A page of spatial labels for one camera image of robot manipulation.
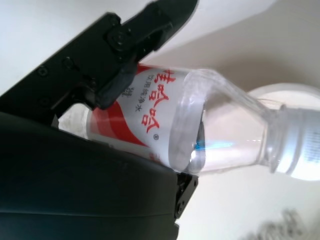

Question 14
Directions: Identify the clear plastic cup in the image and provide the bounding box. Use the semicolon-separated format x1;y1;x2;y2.
247;83;320;184

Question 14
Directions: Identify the clear red-labelled water bottle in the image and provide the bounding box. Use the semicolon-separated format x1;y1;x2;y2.
58;63;320;182

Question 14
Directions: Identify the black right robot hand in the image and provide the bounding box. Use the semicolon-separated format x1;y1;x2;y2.
0;0;201;240

